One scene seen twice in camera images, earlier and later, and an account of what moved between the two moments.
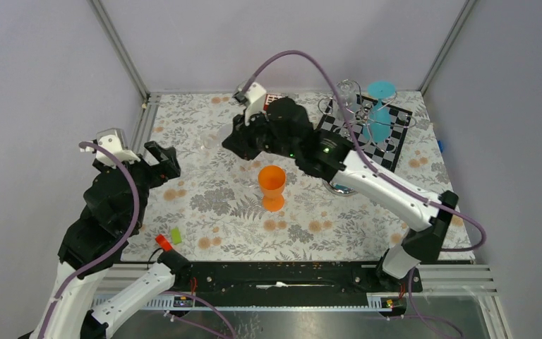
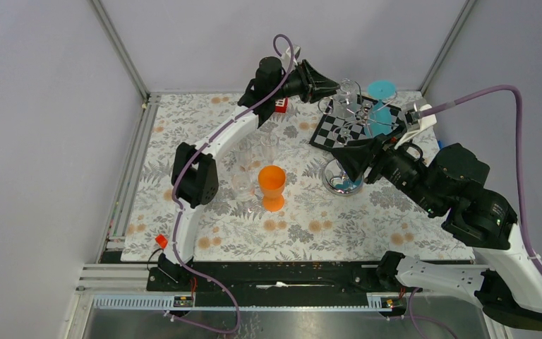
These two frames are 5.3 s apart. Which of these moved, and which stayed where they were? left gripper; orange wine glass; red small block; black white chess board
Moved: left gripper
Stayed: orange wine glass; red small block; black white chess board
